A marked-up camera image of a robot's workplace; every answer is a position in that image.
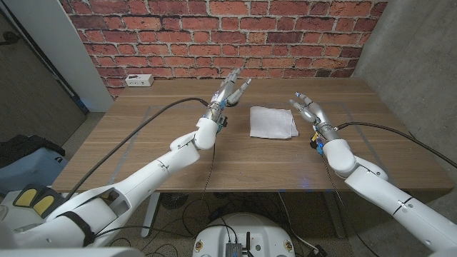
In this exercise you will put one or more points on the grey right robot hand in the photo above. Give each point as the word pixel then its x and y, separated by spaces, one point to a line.
pixel 314 112

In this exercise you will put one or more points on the black round fan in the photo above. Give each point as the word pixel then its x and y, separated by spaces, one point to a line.
pixel 173 200

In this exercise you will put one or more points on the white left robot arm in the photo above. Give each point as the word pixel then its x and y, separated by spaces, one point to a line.
pixel 125 192

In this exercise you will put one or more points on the black antenna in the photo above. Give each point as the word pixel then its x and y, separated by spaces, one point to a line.
pixel 247 242

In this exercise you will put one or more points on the white power strip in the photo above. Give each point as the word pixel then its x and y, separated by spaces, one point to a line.
pixel 139 80

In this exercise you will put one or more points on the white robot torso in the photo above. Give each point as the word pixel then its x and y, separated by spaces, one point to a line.
pixel 257 232

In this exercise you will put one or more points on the grey electronics box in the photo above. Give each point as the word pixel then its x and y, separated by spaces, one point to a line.
pixel 232 250

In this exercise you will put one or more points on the blue bin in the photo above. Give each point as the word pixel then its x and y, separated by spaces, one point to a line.
pixel 28 171

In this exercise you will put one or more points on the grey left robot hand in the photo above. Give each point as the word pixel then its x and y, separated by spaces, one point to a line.
pixel 226 94

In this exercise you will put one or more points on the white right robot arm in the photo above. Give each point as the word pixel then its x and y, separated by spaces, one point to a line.
pixel 385 192

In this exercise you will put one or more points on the white handkerchief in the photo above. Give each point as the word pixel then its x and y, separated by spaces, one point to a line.
pixel 273 122

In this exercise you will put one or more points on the metal table leg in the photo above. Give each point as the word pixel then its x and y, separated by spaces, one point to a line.
pixel 337 221
pixel 150 214

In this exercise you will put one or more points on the black cloth bag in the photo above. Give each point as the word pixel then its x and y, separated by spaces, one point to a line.
pixel 21 146

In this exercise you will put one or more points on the yellow foot pedal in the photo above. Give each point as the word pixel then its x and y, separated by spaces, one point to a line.
pixel 44 203
pixel 25 196

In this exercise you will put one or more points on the red brick printed backdrop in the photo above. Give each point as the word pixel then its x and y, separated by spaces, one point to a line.
pixel 228 43

